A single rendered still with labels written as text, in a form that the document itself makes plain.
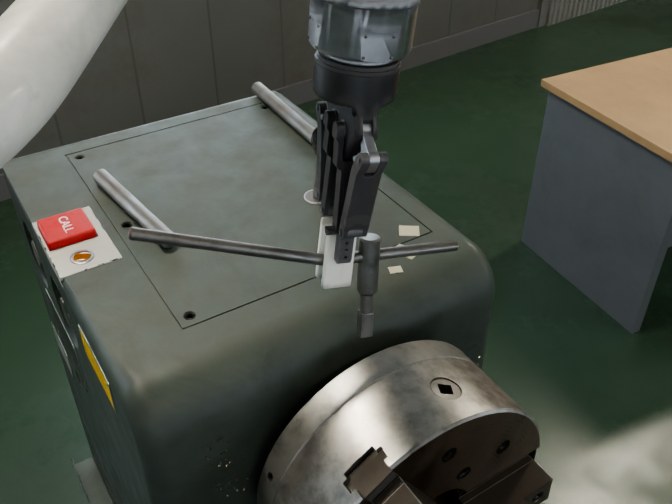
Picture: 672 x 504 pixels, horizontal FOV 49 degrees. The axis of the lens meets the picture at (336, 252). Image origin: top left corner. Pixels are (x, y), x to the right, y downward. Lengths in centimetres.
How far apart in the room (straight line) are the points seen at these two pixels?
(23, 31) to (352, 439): 48
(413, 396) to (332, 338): 12
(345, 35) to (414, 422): 38
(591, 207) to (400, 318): 195
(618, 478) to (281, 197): 160
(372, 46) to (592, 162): 214
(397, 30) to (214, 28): 313
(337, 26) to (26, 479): 197
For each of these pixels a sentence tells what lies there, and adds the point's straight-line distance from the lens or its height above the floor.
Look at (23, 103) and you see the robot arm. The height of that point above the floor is 162.
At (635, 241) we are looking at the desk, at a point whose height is 34.
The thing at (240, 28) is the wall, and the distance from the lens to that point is 380.
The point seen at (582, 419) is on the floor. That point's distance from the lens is 249.
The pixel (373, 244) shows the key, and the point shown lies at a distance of 74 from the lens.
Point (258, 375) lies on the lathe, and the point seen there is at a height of 123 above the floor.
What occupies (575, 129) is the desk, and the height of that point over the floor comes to 59.
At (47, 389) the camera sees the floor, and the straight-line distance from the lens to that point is 262.
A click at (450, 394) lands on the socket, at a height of 123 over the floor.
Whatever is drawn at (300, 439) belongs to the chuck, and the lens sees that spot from 80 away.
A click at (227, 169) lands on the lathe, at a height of 126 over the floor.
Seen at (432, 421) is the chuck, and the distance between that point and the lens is 76.
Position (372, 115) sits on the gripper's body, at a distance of 64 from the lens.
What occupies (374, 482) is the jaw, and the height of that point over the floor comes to 121.
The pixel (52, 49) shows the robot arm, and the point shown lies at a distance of 51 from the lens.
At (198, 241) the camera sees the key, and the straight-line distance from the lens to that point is 69.
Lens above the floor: 181
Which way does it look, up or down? 37 degrees down
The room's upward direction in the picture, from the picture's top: straight up
